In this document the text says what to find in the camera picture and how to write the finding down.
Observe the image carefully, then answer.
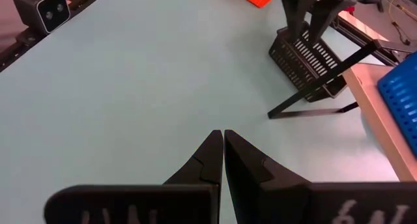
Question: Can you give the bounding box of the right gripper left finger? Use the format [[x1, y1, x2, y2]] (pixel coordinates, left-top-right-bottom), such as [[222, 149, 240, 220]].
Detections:
[[44, 129, 224, 224]]

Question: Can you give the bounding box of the wooden shelf with black frame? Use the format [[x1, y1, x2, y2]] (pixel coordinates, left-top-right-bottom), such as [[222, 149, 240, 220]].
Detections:
[[266, 40, 417, 182]]

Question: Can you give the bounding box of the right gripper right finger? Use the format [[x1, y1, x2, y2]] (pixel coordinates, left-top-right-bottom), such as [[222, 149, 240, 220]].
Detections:
[[223, 129, 417, 224]]

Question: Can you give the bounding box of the black plastic slotted basket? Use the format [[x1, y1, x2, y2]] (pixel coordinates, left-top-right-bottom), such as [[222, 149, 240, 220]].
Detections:
[[268, 20, 348, 104]]

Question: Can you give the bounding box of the thin black cable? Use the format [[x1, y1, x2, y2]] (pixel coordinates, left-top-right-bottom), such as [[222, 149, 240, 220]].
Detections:
[[390, 20, 412, 46]]

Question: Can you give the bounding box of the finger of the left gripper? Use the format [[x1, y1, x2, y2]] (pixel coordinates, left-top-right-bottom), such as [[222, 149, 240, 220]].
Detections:
[[308, 0, 356, 46], [280, 0, 310, 45]]

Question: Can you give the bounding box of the black table-level camera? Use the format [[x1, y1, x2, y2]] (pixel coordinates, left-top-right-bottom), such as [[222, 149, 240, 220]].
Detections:
[[12, 0, 71, 35]]

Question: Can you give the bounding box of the thin yellow cable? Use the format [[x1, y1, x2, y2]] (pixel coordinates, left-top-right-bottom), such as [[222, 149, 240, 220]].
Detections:
[[387, 0, 417, 23]]

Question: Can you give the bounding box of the blue plastic slotted basket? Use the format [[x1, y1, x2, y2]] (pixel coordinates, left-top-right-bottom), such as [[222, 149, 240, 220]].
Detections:
[[377, 51, 417, 157]]

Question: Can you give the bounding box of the green table mat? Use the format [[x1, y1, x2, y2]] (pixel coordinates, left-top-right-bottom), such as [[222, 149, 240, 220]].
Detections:
[[0, 0, 401, 224]]

